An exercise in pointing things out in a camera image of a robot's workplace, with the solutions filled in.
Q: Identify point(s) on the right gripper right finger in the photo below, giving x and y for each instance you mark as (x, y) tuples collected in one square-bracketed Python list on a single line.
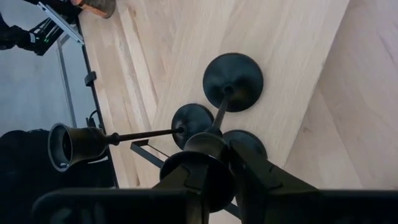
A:
[(255, 177)]

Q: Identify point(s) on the orange candle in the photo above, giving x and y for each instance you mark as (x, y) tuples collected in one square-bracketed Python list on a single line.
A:
[(96, 6)]

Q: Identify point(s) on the silver aluminium profile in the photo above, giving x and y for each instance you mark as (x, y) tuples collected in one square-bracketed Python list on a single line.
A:
[(62, 23)]

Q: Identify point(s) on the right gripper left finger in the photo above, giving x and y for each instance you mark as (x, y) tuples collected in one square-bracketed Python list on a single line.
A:
[(196, 202)]

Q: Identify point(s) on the large black object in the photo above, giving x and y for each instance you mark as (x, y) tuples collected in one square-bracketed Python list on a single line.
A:
[(37, 193)]

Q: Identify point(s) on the black table clamp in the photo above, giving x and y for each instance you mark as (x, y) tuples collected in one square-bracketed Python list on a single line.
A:
[(90, 78)]

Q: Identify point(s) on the wooden shelf with black frame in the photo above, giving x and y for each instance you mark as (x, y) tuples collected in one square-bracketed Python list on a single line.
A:
[(280, 46)]

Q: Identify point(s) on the neighbouring black robot arm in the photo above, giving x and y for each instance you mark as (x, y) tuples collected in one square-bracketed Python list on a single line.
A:
[(28, 39)]

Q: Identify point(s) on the black metal candlestick holder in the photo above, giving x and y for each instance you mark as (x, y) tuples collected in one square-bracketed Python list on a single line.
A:
[(77, 144), (220, 186), (236, 77)]

